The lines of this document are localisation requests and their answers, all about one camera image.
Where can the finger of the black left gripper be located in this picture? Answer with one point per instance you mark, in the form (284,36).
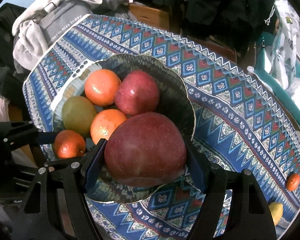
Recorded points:
(24,132)

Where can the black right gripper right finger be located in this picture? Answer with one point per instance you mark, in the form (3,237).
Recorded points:
(249,216)

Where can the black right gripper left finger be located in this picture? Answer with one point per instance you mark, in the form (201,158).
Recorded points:
(39,216)

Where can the green-yellow mango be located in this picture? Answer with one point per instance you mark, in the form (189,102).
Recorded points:
(276,210)

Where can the small orange tangerine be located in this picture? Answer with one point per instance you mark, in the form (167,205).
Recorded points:
(292,182)

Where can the yellow pear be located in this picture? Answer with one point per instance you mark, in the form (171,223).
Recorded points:
(78,114)

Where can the large orange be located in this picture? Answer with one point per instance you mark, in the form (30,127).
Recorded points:
(105,123)

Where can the large red apple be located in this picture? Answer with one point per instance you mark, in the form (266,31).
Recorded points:
(145,151)

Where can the small red apple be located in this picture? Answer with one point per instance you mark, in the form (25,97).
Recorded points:
(137,94)

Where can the blue patterned tablecloth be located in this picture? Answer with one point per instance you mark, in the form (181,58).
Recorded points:
(235,120)

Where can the grey clothes pile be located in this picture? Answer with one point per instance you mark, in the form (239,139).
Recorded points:
(45,21)

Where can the dark scalloped fruit bowl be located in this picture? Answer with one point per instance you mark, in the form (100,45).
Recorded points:
(173,103)

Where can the teal cardboard box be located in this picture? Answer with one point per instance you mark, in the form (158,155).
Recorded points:
(264,71)

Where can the white printed plastic bag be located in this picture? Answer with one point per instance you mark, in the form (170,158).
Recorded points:
(284,49)

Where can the brown cardboard box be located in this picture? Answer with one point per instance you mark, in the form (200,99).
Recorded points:
(151,16)

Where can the black hanging jacket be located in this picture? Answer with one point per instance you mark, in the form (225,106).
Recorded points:
(233,23)

